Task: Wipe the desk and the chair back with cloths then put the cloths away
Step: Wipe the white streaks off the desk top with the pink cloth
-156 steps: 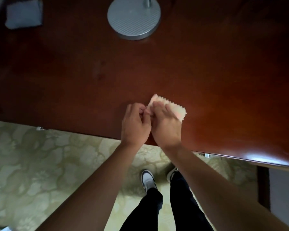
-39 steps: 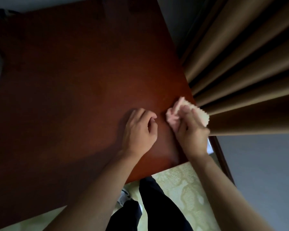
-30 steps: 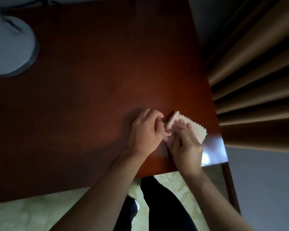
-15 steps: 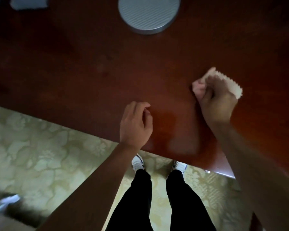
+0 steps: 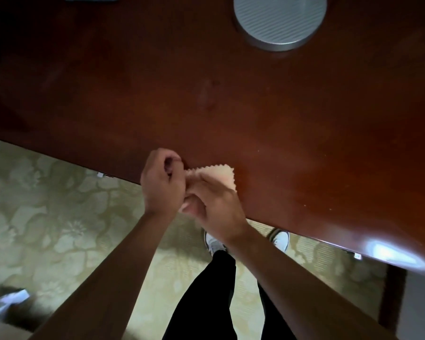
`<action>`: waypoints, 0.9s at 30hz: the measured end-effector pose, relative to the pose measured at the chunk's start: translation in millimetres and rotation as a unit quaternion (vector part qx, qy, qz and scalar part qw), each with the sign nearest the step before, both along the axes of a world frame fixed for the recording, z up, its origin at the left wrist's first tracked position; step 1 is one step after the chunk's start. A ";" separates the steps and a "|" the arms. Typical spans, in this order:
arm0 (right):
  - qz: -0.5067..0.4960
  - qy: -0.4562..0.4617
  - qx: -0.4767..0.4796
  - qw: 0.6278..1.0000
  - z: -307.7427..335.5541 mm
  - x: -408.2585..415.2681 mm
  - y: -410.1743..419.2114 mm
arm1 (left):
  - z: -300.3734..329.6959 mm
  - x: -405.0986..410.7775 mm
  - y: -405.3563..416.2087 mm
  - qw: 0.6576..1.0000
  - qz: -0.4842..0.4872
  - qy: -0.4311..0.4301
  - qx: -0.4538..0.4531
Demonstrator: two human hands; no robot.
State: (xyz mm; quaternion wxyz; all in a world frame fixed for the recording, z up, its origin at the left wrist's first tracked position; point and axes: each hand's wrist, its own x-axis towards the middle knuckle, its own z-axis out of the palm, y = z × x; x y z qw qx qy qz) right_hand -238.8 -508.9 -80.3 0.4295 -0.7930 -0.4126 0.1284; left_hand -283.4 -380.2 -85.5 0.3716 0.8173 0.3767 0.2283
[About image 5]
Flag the person's left hand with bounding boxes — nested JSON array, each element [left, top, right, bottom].
[[140, 148, 187, 218]]

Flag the person's right hand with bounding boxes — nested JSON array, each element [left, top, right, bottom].
[[182, 171, 251, 247]]

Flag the pink zigzag-edged cloth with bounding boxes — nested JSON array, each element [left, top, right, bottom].
[[179, 165, 238, 213]]

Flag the person's left forearm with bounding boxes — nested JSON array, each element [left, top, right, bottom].
[[30, 210, 178, 340]]

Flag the person's right forearm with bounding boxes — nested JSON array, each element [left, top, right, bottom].
[[225, 225, 399, 340]]

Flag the white sneaker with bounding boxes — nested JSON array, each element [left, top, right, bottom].
[[203, 230, 228, 259], [268, 228, 290, 254]]

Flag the black trousers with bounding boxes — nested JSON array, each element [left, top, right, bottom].
[[162, 250, 297, 340]]

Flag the round silver lamp base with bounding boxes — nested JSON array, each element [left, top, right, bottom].
[[233, 0, 328, 53]]

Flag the dark wooden table leg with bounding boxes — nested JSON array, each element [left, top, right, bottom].
[[378, 264, 408, 334]]

